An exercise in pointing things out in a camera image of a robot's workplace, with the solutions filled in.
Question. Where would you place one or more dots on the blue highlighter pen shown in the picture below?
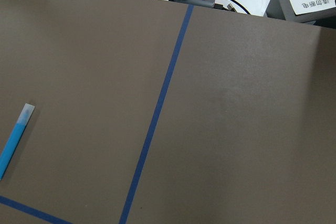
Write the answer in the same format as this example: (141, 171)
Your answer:
(15, 136)

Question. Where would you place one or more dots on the dark box with label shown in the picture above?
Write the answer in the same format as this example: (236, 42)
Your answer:
(316, 12)

